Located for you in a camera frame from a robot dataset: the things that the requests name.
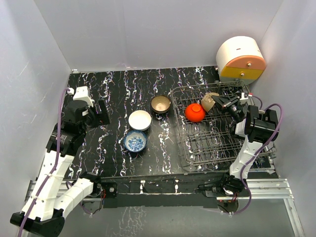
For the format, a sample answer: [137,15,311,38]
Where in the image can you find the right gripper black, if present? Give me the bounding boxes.
[211,95,241,122]

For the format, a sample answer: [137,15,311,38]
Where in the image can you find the black glossy bowl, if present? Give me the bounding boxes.
[201,92,219,112]

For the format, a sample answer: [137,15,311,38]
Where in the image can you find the red bowl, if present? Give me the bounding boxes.
[185,103,205,122]

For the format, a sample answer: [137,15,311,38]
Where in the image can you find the blue white patterned bowl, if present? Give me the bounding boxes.
[123,130,148,153]

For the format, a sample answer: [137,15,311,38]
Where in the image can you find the wire dish rack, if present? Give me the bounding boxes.
[170,79,277,171]

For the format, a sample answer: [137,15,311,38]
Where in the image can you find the brown beige bowl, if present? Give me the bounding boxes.
[151,95,171,114]

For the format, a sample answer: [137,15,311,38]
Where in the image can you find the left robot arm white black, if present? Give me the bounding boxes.
[10,100,110,237]

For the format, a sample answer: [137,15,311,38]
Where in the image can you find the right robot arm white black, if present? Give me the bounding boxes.
[197,95,281,198]

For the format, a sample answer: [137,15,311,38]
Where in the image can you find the round drawer cabinet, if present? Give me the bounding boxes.
[216,36,266,85]

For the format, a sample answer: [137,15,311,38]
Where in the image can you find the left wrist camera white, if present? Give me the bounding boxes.
[67,86,94,107]

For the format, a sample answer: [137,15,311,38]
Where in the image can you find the aluminium frame rail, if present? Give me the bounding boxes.
[26,179,306,237]

